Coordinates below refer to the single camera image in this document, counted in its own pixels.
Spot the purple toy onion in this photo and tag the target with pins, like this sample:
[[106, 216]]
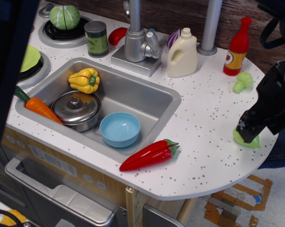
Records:
[[172, 38]]

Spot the silver toy faucet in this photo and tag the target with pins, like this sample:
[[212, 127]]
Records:
[[141, 52]]

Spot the steel pot with lid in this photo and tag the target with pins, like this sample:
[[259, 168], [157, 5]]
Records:
[[77, 110]]

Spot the green toy pear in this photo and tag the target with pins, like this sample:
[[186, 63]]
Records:
[[238, 138]]

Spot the green toy broccoli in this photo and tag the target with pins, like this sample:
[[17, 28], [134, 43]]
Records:
[[244, 80]]

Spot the red toy ketchup bottle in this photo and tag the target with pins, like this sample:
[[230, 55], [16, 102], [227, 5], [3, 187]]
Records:
[[237, 49]]

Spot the toy oven door handle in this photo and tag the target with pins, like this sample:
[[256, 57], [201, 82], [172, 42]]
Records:
[[60, 206]]

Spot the cream toy detergent bottle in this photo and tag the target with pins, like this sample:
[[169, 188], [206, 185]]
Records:
[[182, 56]]

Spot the grey metal post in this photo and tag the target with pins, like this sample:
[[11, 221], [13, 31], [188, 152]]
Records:
[[207, 46]]

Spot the dark blue foreground post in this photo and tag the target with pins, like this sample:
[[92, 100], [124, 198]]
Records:
[[16, 23]]

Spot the yellow toy bell pepper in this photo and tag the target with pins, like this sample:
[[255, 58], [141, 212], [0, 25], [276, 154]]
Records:
[[86, 80]]

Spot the silver toy sink basin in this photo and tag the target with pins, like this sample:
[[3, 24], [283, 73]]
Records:
[[118, 91]]

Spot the green toy cabbage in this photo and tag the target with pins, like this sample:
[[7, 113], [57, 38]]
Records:
[[64, 17]]

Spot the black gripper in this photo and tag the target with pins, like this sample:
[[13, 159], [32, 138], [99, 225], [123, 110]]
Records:
[[269, 110]]

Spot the orange toy carrot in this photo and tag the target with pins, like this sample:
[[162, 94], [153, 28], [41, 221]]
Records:
[[36, 105]]

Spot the light blue plastic bowl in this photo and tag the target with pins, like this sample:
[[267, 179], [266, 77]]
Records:
[[120, 129]]

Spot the stove burner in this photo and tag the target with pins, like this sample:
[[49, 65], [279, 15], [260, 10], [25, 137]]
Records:
[[37, 76], [56, 38]]

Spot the grey stove knob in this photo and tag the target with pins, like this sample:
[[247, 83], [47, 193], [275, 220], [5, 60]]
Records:
[[45, 11]]

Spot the rear right stove burner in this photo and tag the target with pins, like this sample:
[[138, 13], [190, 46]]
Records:
[[56, 38]]

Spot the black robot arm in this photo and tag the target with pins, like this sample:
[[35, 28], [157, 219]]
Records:
[[273, 34]]

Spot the front stove burner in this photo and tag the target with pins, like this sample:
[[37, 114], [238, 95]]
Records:
[[37, 76]]

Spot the red toy chili pepper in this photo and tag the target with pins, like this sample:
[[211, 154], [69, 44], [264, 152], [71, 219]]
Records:
[[153, 154]]

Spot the green toy food can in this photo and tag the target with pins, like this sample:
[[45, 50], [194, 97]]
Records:
[[96, 38]]

